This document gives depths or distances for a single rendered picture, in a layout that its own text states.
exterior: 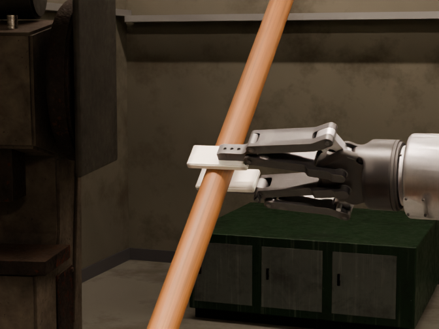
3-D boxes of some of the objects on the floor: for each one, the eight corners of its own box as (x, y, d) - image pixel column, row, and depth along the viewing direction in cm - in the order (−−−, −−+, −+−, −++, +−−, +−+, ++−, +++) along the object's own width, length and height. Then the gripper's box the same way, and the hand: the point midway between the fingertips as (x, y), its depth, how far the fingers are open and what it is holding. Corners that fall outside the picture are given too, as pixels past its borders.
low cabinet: (439, 289, 834) (441, 212, 826) (413, 341, 686) (415, 247, 678) (249, 273, 893) (249, 201, 885) (187, 318, 744) (187, 232, 736)
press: (-3, 335, 698) (-13, -26, 667) (146, 353, 658) (143, -30, 627) (-128, 399, 572) (-148, -43, 540) (48, 425, 532) (37, -50, 500)
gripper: (390, 149, 91) (164, 142, 100) (407, 250, 102) (203, 237, 111) (402, 95, 96) (185, 93, 105) (417, 198, 107) (220, 189, 116)
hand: (223, 168), depth 107 cm, fingers closed on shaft, 3 cm apart
